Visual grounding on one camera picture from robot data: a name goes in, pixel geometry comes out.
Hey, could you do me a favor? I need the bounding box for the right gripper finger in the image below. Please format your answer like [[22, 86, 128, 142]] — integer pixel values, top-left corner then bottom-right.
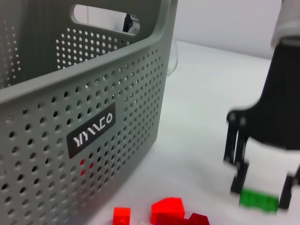
[[277, 163, 300, 210]]

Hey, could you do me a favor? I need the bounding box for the large bright red toy brick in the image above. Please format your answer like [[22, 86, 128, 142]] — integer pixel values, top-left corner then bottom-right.
[[151, 197, 186, 222]]

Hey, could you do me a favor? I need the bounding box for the clear glass carafe black handle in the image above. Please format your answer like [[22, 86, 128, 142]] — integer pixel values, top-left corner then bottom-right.
[[122, 13, 179, 75]]

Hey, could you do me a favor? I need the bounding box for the green toy brick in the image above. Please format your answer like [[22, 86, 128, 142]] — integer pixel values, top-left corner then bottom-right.
[[239, 189, 279, 213]]

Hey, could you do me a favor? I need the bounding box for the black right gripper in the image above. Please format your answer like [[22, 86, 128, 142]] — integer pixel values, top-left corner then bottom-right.
[[222, 44, 300, 195]]

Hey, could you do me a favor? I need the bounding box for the dark red toy brick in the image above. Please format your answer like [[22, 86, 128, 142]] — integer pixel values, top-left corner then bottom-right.
[[154, 212, 210, 225]]

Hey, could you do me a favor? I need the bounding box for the small bright red toy brick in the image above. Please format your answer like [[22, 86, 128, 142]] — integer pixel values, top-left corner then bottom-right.
[[79, 159, 87, 176], [113, 207, 131, 225]]

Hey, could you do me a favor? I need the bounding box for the grey perforated plastic storage bin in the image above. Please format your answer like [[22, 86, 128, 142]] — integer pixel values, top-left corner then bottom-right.
[[0, 0, 179, 225]]

